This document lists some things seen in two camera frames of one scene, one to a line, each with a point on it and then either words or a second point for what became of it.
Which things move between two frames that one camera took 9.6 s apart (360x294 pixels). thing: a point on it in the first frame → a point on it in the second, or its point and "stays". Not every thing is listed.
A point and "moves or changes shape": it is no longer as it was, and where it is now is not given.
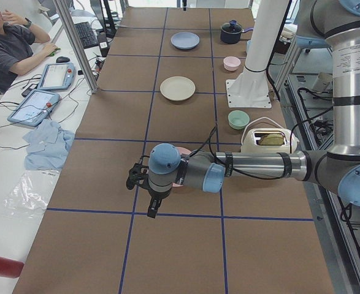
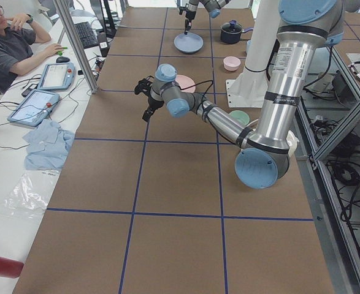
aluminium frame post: [76, 43] stays
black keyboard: [87, 35] stays
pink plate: [183, 150] → [184, 82]
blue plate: [184, 40] moves or changes shape
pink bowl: [231, 63] stays
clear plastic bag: [29, 196] stays
